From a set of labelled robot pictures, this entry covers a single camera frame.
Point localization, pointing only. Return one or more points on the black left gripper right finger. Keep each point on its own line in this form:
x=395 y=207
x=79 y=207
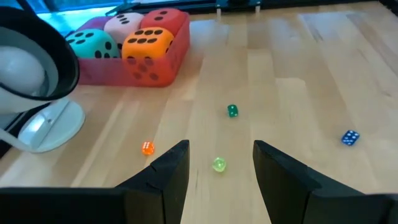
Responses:
x=311 y=205

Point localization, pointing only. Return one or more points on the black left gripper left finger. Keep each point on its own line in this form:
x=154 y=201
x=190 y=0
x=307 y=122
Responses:
x=93 y=205

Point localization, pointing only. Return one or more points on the small blue die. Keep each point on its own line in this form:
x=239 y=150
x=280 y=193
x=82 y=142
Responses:
x=350 y=137

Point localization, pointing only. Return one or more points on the small orange-red die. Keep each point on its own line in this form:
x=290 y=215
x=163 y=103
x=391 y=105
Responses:
x=148 y=148

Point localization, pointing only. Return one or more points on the small lime green die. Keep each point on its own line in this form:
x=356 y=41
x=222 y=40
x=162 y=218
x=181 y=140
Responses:
x=219 y=164

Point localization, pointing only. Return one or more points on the large teal foam die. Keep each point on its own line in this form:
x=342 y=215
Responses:
x=93 y=43

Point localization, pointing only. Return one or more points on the large orange foam die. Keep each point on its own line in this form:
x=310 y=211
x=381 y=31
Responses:
x=146 y=49

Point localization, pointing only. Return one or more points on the large pink foam die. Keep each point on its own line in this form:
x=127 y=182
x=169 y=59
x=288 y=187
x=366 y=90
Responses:
x=121 y=31

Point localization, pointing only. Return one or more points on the large red foam die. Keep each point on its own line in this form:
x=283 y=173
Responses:
x=168 y=23

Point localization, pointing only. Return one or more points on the small dark green die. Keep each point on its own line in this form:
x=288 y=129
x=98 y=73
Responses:
x=232 y=110

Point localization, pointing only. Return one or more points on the red translucent plastic bin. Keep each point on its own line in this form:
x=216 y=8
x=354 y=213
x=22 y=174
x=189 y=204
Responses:
x=102 y=73

